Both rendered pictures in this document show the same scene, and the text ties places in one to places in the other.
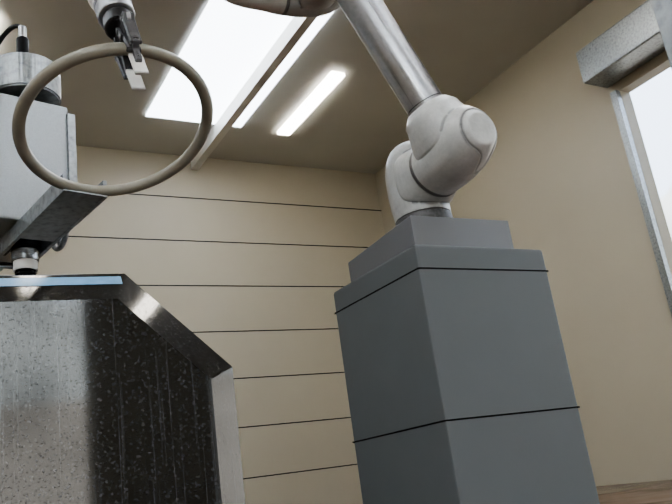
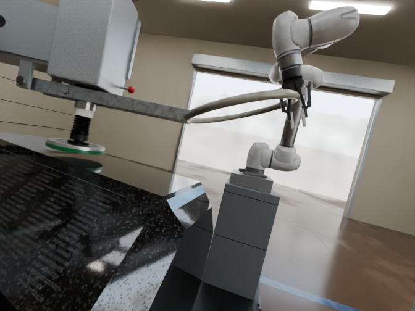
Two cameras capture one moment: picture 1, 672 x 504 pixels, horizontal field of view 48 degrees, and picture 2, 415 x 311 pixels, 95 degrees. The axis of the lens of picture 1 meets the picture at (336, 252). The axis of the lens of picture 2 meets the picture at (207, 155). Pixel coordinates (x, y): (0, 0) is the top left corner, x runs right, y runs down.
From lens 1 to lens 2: 1.83 m
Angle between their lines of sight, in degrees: 52
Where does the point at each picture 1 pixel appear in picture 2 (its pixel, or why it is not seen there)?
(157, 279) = not seen: outside the picture
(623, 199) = (182, 99)
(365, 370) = (233, 217)
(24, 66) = not seen: outside the picture
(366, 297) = (246, 197)
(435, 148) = (288, 163)
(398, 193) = (259, 161)
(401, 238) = (265, 184)
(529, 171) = (159, 71)
